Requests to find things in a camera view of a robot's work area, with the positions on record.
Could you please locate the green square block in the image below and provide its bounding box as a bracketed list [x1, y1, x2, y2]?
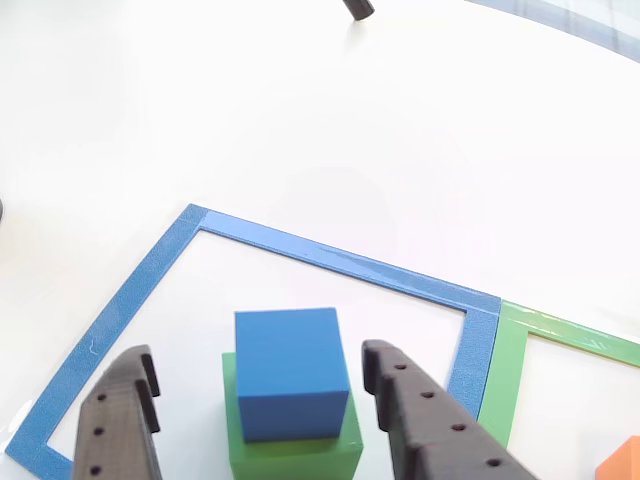
[221, 351, 365, 480]

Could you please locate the small blue cube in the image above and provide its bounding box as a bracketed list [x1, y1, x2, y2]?
[233, 307, 351, 444]

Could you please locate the orange square block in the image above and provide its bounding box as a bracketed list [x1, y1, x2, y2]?
[595, 434, 640, 480]

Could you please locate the green square frame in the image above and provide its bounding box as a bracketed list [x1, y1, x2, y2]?
[477, 298, 640, 450]

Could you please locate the blue square frame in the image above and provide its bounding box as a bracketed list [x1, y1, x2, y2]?
[4, 202, 503, 480]

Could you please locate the black camera tripod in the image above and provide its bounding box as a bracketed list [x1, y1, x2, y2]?
[341, 0, 376, 22]

